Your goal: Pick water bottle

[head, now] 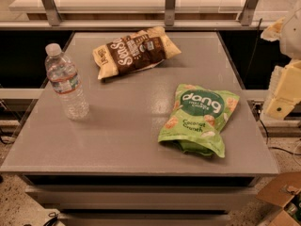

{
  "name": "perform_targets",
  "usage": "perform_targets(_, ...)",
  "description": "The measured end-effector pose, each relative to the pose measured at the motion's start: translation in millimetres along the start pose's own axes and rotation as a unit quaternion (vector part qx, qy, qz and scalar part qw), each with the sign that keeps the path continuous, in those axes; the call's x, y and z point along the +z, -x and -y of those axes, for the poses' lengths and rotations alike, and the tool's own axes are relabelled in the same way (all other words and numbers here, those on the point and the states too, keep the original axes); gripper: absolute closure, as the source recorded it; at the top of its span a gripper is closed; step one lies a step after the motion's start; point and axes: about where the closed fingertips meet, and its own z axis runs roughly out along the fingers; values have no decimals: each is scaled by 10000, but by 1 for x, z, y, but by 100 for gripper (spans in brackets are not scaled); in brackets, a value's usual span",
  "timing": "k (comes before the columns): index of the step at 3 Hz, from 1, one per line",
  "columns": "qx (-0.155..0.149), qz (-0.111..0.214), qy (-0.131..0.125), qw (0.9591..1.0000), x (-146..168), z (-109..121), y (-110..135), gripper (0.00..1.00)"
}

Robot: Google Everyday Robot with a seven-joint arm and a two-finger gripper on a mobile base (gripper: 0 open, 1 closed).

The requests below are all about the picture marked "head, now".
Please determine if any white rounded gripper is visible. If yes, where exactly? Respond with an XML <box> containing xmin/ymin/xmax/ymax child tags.
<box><xmin>261</xmin><ymin>0</ymin><xmax>301</xmax><ymax>120</ymax></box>

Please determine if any clear plastic water bottle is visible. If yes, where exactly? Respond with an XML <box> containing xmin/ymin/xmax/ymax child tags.
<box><xmin>45</xmin><ymin>43</ymin><xmax>89</xmax><ymax>120</ymax></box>

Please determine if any green dang coconut crunch bag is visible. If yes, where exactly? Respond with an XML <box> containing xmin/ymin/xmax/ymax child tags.
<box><xmin>158</xmin><ymin>84</ymin><xmax>240</xmax><ymax>158</ymax></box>

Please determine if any brown cardboard box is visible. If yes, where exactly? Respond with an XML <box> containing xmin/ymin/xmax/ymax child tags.
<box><xmin>256</xmin><ymin>172</ymin><xmax>301</xmax><ymax>226</ymax></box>

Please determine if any brown and cream snack bag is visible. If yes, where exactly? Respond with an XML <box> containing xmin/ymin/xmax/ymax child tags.
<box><xmin>92</xmin><ymin>26</ymin><xmax>181</xmax><ymax>80</ymax></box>

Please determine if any grey table with drawers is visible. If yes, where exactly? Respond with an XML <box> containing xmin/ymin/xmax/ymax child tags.
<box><xmin>2</xmin><ymin>32</ymin><xmax>278</xmax><ymax>226</ymax></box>

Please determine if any black object on floor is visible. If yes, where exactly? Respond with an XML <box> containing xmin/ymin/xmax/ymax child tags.
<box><xmin>42</xmin><ymin>212</ymin><xmax>58</xmax><ymax>226</ymax></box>

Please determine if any metal window frame rail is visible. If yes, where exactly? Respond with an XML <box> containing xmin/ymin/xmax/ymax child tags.
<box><xmin>0</xmin><ymin>0</ymin><xmax>301</xmax><ymax>30</ymax></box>

